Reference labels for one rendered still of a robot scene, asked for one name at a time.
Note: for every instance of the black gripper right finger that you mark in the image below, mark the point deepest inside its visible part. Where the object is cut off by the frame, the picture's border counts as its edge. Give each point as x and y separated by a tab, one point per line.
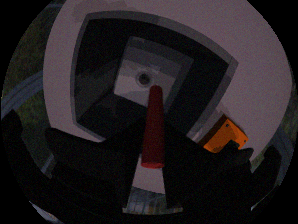
189	167

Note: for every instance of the dark red peg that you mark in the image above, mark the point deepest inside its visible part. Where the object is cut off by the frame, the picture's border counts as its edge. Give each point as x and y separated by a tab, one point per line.
154	143

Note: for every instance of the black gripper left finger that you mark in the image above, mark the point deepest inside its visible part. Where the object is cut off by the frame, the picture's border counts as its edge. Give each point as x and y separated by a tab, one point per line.
114	159

